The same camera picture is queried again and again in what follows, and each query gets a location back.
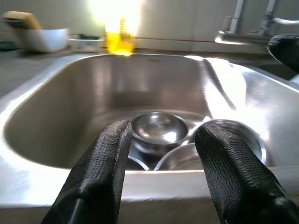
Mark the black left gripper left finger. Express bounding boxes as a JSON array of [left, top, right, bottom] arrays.
[[41, 119, 134, 224]]

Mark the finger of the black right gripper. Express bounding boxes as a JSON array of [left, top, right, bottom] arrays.
[[268, 34, 299, 74]]

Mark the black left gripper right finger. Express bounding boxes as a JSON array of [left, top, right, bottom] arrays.
[[194, 123, 299, 224]]

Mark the stainless steel kitchen sink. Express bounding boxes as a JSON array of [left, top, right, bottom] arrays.
[[0, 52, 299, 208]]

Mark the wide shallow steel bowl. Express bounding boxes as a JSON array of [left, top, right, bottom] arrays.
[[188, 119, 267, 165]]

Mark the chrome gooseneck faucet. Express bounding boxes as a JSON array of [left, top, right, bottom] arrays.
[[214, 0, 299, 45]]

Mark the deep round steel bowl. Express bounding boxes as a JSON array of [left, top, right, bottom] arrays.
[[131, 111, 189, 156]]

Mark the small white plastic tray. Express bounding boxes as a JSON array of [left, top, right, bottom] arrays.
[[68, 38, 105, 51]]

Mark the yellow dish soap bottle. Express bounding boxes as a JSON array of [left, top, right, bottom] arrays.
[[105, 16, 137, 56]]

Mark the dark green scourer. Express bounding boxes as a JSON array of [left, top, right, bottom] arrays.
[[78, 33, 99, 41]]

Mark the white ceramic bowl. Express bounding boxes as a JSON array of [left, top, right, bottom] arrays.
[[14, 28, 70, 53]]

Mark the green scrub pad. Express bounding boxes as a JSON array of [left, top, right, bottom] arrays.
[[0, 40, 17, 51]]

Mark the yellow dish sponge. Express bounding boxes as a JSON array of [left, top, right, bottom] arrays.
[[2, 11, 43, 30]]

